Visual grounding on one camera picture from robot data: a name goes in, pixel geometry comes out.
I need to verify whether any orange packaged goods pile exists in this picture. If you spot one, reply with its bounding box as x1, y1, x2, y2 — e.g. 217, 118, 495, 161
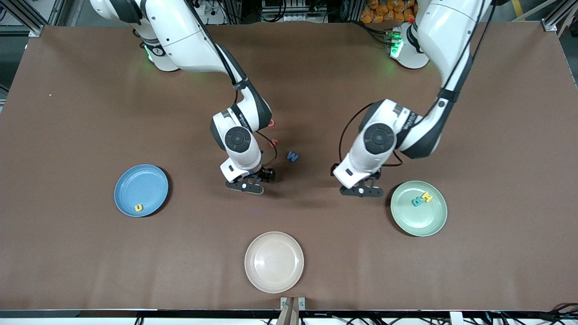
360, 0, 418, 24

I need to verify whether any blue plate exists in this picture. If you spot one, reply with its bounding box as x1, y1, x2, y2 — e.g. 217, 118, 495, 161
114, 164, 169, 218

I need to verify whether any green plate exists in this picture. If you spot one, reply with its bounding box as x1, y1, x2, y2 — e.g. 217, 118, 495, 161
391, 181, 448, 237

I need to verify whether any metal equipment rack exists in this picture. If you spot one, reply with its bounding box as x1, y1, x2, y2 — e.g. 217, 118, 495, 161
261, 0, 329, 23

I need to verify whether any beige plate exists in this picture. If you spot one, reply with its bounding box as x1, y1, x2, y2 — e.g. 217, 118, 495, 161
244, 232, 304, 294

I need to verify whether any black camera cable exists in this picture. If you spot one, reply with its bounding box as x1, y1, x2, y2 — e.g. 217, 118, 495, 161
339, 103, 376, 166
256, 130, 278, 170

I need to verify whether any black floor cables bundle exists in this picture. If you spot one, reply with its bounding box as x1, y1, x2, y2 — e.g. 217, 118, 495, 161
260, 310, 578, 325

